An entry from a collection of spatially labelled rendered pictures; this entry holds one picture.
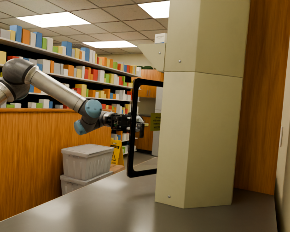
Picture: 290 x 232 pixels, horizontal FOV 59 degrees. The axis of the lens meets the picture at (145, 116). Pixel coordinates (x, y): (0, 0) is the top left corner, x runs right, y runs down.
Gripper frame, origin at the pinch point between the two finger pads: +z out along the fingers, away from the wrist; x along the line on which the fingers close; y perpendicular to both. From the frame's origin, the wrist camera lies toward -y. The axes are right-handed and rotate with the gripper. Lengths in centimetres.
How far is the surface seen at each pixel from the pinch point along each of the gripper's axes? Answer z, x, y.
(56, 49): -288, 77, -62
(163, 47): 18.1, 29.4, 7.3
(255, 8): 26, 54, -38
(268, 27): 31, 45, -40
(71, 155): -202, -60, -56
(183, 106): 26.3, 9.1, 3.3
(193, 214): 33.6, -26.1, 2.7
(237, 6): 34, 45, -12
